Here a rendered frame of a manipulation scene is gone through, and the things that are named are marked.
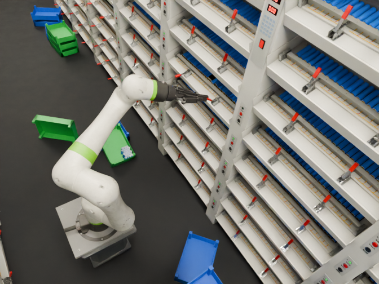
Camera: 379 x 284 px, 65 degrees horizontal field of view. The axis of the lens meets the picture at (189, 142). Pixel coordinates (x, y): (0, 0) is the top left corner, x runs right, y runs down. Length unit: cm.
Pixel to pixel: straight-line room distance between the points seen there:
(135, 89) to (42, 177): 139
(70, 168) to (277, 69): 86
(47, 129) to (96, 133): 144
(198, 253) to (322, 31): 152
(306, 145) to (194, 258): 115
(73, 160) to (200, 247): 114
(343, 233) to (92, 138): 104
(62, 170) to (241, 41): 87
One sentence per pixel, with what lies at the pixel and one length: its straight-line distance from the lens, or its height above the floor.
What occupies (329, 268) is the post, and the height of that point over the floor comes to 72.
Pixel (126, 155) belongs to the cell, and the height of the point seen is 7.
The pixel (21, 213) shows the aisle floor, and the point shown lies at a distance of 235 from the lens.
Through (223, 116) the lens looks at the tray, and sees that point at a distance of 151.
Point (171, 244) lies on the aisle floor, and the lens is 207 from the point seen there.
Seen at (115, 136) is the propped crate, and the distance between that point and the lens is 250.
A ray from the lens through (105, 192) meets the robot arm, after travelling 118.
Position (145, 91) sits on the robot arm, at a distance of 129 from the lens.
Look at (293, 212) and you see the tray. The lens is 149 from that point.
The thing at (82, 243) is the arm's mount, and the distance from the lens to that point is 180.
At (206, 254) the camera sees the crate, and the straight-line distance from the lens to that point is 207.
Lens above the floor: 192
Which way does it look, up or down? 48 degrees down
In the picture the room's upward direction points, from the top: 8 degrees clockwise
